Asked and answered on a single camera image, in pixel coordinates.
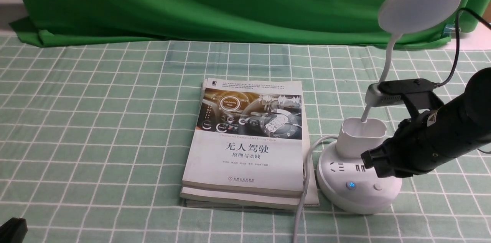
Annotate green checkered tablecloth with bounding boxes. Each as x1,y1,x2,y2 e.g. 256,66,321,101
0,36,490,243

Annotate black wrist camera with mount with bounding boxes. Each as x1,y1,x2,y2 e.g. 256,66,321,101
361,78,444,122

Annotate black object at corner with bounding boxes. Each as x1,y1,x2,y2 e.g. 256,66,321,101
0,217,28,243

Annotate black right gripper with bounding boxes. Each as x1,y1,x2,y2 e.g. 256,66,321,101
361,99,476,178

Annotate green backdrop cloth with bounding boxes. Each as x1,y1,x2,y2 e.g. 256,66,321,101
10,0,490,48

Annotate top grey self-driving book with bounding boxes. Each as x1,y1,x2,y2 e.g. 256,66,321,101
181,79,304,197

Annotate white desk lamp with sockets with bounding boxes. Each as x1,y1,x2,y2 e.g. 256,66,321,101
316,0,461,215

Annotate blue binder clip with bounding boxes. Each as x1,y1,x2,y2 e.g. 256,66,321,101
442,23,461,38

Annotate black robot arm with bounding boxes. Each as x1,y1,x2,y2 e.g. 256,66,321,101
361,68,491,178

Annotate black camera cable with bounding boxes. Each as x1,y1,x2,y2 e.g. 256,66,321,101
433,8,491,89

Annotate white lamp power cable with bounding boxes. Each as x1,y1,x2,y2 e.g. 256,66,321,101
292,135,339,243

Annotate bottom grey book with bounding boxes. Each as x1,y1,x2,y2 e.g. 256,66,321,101
180,80,320,210

